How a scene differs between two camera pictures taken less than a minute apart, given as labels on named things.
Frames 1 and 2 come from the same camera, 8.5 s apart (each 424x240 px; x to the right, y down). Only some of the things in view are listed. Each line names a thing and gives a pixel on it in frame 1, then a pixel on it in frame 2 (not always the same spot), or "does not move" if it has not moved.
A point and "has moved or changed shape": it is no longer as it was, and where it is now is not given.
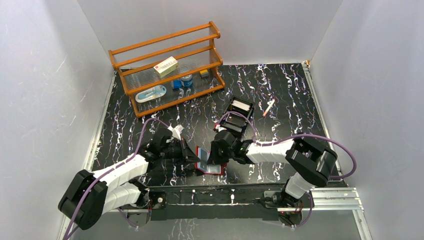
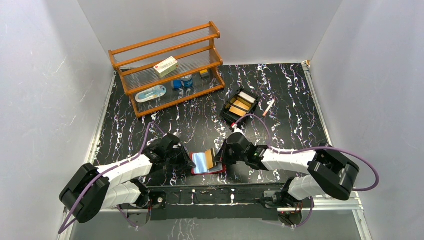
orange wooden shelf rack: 166,70 does not move
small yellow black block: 204,74 does not move
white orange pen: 268,107 does not move
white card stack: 241,105 -> 247,96
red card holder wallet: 202,165 does not move
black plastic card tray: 236,122 has moved or changed shape
